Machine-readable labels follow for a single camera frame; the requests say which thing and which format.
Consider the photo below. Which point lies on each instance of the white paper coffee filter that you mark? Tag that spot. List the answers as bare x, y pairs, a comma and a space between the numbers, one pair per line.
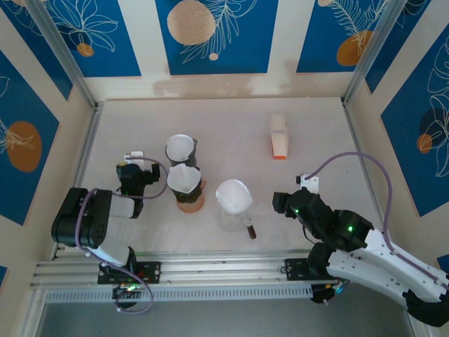
233, 196
179, 149
182, 180

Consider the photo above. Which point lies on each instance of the clear transparent dripper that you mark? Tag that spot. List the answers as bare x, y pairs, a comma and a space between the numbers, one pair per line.
247, 210

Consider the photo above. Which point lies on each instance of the olive green transparent dripper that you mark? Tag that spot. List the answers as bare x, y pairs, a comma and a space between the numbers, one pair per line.
186, 200

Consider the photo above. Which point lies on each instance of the grey transparent dripper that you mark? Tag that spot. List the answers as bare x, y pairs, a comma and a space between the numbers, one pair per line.
194, 156

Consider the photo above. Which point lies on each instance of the orange coffee filter box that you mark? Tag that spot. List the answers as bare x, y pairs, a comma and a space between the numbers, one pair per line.
279, 140

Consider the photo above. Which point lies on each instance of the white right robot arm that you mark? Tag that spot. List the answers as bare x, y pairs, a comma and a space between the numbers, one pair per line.
386, 267

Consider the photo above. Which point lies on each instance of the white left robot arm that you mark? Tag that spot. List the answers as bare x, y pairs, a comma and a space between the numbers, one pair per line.
121, 207

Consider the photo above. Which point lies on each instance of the black controller board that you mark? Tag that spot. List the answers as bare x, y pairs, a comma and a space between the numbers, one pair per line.
329, 293
126, 289

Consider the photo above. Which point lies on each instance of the aluminium side rail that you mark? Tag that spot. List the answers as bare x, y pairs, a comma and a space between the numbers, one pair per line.
368, 168
82, 158

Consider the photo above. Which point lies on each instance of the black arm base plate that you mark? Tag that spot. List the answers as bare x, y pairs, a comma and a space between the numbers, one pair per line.
294, 270
151, 272

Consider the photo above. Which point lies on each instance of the aluminium mounting rail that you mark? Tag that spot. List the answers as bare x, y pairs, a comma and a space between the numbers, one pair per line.
228, 263

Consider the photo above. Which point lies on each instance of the aluminium frame post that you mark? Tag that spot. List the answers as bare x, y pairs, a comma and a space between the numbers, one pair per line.
372, 52
59, 52

